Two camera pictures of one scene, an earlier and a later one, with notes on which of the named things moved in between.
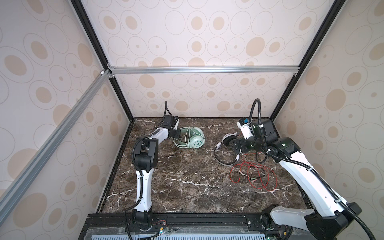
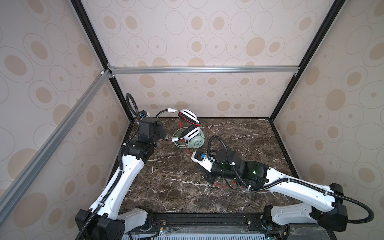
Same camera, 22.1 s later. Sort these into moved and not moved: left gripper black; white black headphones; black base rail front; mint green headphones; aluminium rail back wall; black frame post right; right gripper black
Moved: white black headphones; right gripper black; left gripper black
Not moved: aluminium rail back wall; black base rail front; black frame post right; mint green headphones
